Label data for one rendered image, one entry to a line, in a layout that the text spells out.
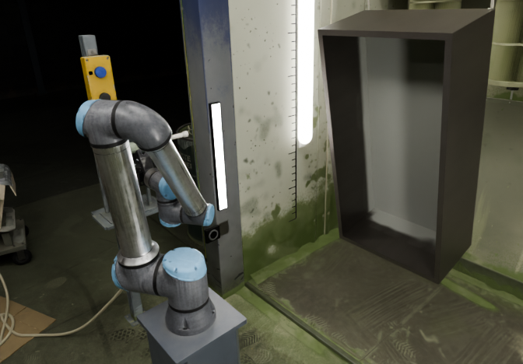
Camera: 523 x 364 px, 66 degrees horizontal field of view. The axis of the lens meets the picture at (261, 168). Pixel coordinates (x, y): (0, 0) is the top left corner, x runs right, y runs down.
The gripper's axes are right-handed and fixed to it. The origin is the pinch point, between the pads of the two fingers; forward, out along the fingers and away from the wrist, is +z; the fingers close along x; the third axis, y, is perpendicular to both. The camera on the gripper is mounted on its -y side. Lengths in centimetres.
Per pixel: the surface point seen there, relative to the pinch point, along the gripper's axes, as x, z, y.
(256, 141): 79, 5, 10
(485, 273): 175, -101, 97
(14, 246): -42, 140, 93
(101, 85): -0.7, 20.3, -32.4
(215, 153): 48.4, 3.2, 9.5
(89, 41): -1, 26, -52
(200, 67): 47, 9, -37
